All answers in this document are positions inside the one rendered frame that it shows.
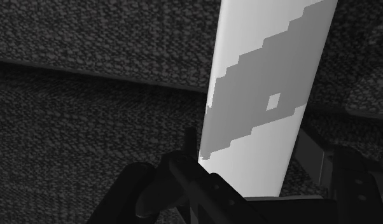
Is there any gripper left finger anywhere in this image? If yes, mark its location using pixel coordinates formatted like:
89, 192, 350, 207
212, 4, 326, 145
87, 126, 268, 224

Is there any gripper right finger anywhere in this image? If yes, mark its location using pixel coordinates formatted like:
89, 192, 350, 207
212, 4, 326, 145
292, 128, 383, 224

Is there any dark grey fabric sofa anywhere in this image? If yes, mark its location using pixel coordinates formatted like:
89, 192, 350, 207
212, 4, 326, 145
0, 0, 383, 224

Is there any white oblong flat box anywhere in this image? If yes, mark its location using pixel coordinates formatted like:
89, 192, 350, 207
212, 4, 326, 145
197, 0, 339, 198

